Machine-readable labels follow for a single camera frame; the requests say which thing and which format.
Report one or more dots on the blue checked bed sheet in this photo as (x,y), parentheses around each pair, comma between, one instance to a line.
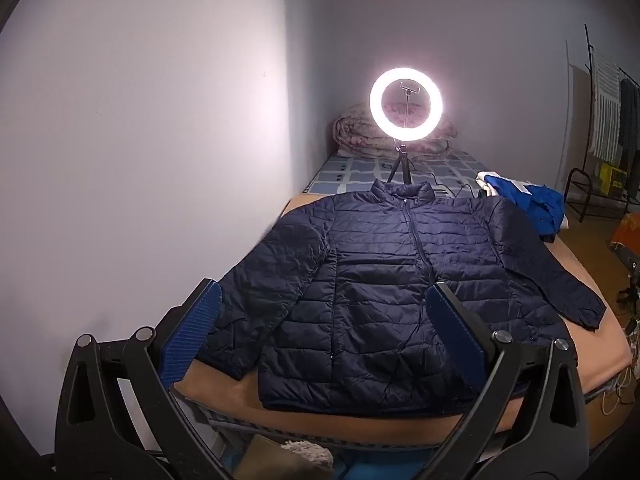
(350,172)

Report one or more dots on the beige bag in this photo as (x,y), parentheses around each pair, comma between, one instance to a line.
(265,460)

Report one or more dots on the folded floral quilt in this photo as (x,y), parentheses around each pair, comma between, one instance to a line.
(350,135)

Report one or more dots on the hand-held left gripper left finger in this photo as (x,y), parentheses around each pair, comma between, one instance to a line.
(192,330)

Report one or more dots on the black metal clothes rack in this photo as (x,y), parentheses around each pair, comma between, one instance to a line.
(585,195)

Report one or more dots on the white knitted cloth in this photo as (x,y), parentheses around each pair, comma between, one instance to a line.
(307,452)

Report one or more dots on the navy puffer jacket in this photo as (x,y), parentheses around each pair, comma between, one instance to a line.
(370,280)

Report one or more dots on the blue and white garment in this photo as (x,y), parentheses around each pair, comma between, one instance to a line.
(537,202)

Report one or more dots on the orange bag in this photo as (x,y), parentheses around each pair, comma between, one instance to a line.
(629,237)

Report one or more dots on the yellow box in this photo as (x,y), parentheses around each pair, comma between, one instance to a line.
(612,179)

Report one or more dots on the dark hanging garment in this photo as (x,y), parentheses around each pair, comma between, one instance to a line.
(629,120)

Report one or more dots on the white striped towel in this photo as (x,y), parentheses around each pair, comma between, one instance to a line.
(605,105)

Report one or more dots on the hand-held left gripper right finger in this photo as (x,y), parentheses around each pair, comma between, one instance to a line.
(457,335)

